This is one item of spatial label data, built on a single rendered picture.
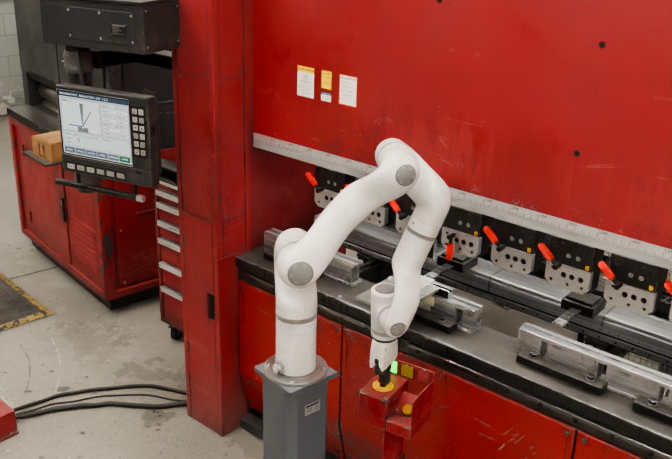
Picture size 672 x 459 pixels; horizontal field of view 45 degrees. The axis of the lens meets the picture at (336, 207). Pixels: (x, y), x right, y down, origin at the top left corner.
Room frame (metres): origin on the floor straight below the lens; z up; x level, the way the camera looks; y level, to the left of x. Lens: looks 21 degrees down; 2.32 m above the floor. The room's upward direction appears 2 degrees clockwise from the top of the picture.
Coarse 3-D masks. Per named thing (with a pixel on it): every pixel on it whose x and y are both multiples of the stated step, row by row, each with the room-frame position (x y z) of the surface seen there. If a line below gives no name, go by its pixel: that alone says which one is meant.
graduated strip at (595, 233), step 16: (272, 144) 3.19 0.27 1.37; (288, 144) 3.13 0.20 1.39; (336, 160) 2.97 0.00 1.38; (352, 160) 2.92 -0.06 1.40; (464, 192) 2.61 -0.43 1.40; (496, 208) 2.52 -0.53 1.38; (512, 208) 2.49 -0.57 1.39; (560, 224) 2.38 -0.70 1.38; (576, 224) 2.35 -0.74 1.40; (608, 240) 2.28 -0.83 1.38; (624, 240) 2.25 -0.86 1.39
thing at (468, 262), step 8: (440, 256) 2.91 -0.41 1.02; (456, 256) 2.89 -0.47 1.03; (464, 256) 2.89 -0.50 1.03; (440, 264) 2.91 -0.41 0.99; (448, 264) 2.88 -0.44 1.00; (456, 264) 2.86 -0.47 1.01; (464, 264) 2.85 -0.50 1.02; (472, 264) 2.89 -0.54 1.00; (432, 272) 2.80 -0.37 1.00; (440, 272) 2.80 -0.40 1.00
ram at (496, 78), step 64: (256, 0) 3.25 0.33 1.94; (320, 0) 3.04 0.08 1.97; (384, 0) 2.85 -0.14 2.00; (448, 0) 2.68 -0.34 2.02; (512, 0) 2.54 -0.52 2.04; (576, 0) 2.41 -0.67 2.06; (640, 0) 2.29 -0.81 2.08; (256, 64) 3.25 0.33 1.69; (320, 64) 3.03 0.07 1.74; (384, 64) 2.84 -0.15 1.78; (448, 64) 2.67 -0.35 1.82; (512, 64) 2.52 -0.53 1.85; (576, 64) 2.39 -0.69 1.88; (640, 64) 2.27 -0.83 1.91; (256, 128) 3.25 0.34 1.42; (320, 128) 3.03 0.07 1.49; (384, 128) 2.83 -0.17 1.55; (448, 128) 2.66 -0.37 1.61; (512, 128) 2.51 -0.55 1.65; (576, 128) 2.37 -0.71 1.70; (640, 128) 2.25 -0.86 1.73; (512, 192) 2.49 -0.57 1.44; (576, 192) 2.35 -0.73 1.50; (640, 192) 2.23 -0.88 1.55; (640, 256) 2.21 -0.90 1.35
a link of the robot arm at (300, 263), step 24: (384, 168) 2.05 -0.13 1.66; (408, 168) 2.04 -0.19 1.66; (360, 192) 2.09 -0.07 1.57; (384, 192) 2.06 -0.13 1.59; (336, 216) 2.08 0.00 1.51; (360, 216) 2.09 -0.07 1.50; (312, 240) 2.04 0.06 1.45; (336, 240) 2.07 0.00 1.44; (288, 264) 2.00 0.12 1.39; (312, 264) 2.01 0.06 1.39
